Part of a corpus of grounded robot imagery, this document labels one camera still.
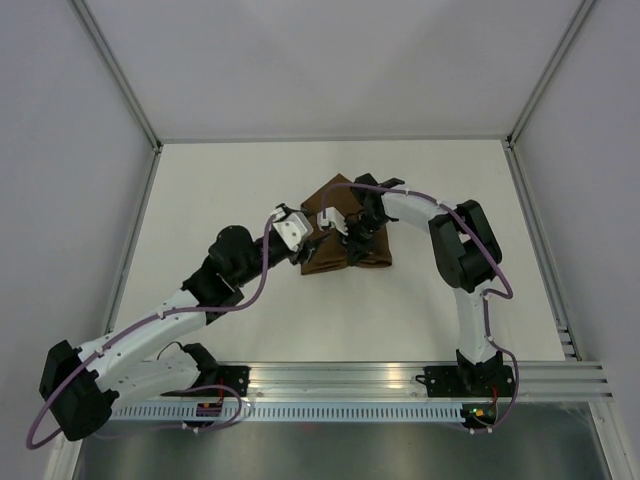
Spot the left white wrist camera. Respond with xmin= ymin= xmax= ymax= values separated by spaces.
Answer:
xmin=271 ymin=204 xmax=313 ymax=253

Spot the right aluminium frame post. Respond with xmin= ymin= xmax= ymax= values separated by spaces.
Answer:
xmin=503 ymin=0 xmax=599 ymax=149

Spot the white slotted cable duct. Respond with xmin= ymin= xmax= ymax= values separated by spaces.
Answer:
xmin=110 ymin=400 xmax=463 ymax=423

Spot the left aluminium side rail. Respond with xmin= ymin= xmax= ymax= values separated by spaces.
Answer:
xmin=100 ymin=144 xmax=163 ymax=335

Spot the right aluminium side rail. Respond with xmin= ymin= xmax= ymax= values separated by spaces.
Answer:
xmin=501 ymin=137 xmax=583 ymax=362

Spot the aluminium side rail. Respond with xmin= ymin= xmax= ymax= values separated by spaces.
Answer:
xmin=501 ymin=137 xmax=583 ymax=362
xmin=100 ymin=144 xmax=163 ymax=335

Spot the aluminium front rail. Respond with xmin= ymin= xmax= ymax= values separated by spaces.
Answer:
xmin=88 ymin=354 xmax=612 ymax=407

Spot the left aluminium frame post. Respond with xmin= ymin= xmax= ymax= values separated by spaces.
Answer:
xmin=67 ymin=0 xmax=162 ymax=152

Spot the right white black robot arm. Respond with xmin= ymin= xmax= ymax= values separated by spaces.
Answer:
xmin=339 ymin=174 xmax=516 ymax=397

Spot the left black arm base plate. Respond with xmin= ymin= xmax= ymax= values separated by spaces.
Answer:
xmin=162 ymin=365 xmax=250 ymax=398

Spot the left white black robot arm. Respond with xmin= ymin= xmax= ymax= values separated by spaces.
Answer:
xmin=26 ymin=214 xmax=326 ymax=450

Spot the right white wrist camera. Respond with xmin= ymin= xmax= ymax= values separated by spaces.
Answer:
xmin=316 ymin=207 xmax=349 ymax=237

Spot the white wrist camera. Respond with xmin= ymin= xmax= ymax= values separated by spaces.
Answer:
xmin=271 ymin=204 xmax=313 ymax=253
xmin=316 ymin=207 xmax=349 ymax=237

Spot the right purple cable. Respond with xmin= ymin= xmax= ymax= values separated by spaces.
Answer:
xmin=319 ymin=182 xmax=519 ymax=436

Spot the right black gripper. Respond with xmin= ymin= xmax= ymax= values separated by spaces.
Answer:
xmin=337 ymin=212 xmax=391 ymax=267

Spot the aluminium frame post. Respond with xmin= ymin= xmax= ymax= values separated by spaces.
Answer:
xmin=67 ymin=0 xmax=162 ymax=152
xmin=503 ymin=0 xmax=599 ymax=149

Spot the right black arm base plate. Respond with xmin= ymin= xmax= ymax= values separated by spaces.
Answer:
xmin=414 ymin=365 xmax=516 ymax=398

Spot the brown cloth napkin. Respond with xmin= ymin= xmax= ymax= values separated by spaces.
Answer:
xmin=301 ymin=173 xmax=393 ymax=275

